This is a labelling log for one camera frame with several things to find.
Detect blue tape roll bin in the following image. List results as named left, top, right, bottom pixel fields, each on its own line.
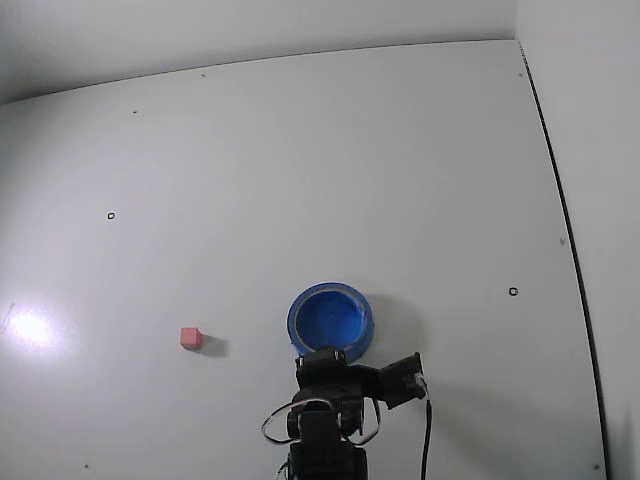
left=286, top=282, right=376, bottom=365

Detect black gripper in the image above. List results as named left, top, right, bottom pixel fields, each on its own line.
left=294, top=347, right=384, bottom=401

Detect grey servo wire loop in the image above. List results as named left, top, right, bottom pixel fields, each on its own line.
left=261, top=397, right=301, bottom=446
left=349, top=396, right=382, bottom=447

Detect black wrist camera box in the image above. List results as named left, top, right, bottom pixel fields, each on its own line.
left=375, top=351, right=427, bottom=410

